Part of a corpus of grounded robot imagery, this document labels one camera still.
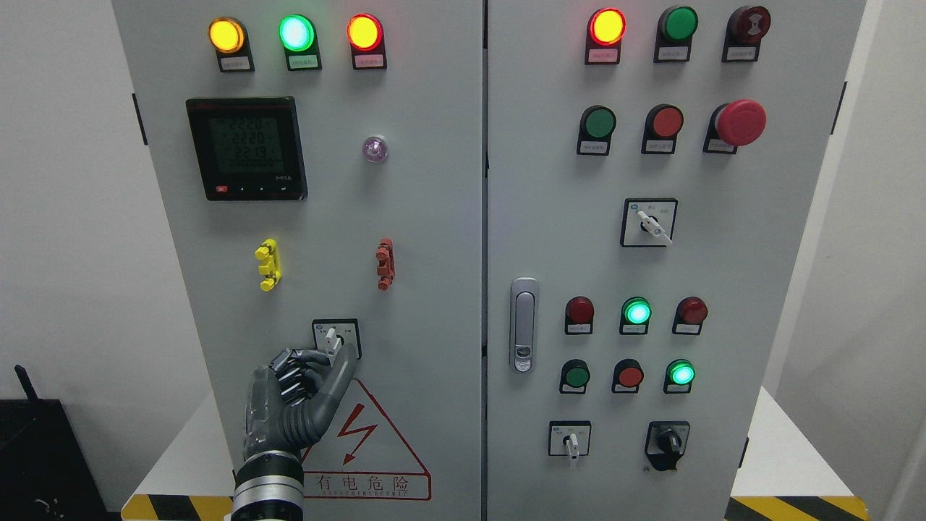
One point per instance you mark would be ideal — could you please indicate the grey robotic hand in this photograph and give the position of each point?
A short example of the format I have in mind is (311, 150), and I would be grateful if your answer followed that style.
(293, 399)

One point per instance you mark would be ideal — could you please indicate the white rotary selector switch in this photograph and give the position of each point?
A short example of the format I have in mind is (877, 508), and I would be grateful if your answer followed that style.
(331, 334)
(648, 222)
(569, 439)

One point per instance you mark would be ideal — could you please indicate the silver black robot forearm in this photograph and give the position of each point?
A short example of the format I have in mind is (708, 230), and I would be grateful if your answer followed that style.
(269, 486)

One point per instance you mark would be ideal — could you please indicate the yellow indicator light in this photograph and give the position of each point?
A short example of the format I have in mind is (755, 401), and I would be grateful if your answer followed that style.
(232, 45)

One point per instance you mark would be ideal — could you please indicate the red high voltage warning sticker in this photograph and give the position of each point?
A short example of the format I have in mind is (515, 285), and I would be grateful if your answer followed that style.
(363, 456)

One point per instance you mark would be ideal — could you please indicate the yellow terminal connector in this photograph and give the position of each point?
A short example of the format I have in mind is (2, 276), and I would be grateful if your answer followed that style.
(268, 258)

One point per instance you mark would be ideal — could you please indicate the red terminal connector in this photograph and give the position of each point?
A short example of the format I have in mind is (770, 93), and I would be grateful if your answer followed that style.
(386, 268)

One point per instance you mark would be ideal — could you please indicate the left grey cabinet door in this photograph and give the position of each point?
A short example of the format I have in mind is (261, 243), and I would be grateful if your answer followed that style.
(422, 338)

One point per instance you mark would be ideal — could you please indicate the grey cabinet door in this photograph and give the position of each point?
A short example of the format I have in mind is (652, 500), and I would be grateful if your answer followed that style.
(557, 217)
(422, 338)

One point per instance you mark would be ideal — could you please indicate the black box with antenna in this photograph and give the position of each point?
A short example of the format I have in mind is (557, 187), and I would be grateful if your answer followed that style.
(44, 475)

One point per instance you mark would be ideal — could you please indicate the black digital power meter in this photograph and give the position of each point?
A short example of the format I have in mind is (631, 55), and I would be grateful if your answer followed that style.
(248, 149)

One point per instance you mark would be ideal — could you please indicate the small clear purple lamp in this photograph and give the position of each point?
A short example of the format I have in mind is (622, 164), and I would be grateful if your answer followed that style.
(375, 149)

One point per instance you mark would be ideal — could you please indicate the dark red indicator light left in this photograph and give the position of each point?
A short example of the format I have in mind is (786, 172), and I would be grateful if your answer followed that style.
(578, 316)

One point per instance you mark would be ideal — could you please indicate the dark red indicator light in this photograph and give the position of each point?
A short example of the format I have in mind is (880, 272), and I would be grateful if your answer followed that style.
(690, 316)
(578, 316)

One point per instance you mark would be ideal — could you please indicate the red push button lower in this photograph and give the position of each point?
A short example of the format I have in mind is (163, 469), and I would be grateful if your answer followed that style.
(627, 377)

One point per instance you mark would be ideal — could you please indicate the red push button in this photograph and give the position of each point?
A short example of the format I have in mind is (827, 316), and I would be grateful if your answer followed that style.
(662, 126)
(627, 377)

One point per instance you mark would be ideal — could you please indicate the lit green indicator light middle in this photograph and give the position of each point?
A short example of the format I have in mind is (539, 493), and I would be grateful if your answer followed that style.
(635, 316)

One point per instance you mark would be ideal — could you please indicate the green indicator light top left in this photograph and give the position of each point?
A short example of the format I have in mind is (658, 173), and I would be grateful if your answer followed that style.
(299, 39)

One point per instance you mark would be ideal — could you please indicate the orange-red indicator light top left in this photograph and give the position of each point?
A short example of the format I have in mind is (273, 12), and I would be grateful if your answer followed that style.
(365, 35)

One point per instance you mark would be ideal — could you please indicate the lit green push button lower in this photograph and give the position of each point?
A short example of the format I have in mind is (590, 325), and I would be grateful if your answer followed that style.
(679, 376)

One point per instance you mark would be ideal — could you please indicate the dark red indicator light right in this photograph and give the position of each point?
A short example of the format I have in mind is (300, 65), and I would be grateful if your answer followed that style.
(690, 316)

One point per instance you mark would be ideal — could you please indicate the green push button upper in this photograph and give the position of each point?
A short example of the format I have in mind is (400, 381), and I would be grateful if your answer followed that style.
(595, 131)

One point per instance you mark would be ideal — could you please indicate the right grey cabinet door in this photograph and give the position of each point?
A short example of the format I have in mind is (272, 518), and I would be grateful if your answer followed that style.
(557, 217)

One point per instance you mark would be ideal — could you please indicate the red push button upper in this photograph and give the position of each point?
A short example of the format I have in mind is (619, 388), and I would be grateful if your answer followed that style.
(662, 126)

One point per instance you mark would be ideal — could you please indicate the lit red indicator light right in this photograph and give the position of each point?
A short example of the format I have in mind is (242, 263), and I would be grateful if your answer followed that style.
(605, 31)

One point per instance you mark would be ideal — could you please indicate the white platform with hazard stripes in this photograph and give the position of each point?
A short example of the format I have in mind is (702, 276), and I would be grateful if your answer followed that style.
(783, 477)

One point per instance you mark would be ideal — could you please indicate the red emergency stop button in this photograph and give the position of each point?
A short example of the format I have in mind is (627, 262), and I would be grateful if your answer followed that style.
(733, 125)

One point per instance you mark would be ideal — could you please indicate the green indicator light top right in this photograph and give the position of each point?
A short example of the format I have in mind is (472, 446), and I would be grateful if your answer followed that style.
(675, 29)

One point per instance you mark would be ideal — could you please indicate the dark red buzzer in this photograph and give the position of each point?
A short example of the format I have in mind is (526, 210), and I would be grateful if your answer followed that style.
(745, 30)

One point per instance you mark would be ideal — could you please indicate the silver door lock handle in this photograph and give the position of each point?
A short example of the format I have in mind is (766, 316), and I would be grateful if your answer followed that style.
(523, 313)

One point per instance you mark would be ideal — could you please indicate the black rotary selector switch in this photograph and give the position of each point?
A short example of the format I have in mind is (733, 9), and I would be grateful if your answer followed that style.
(666, 443)

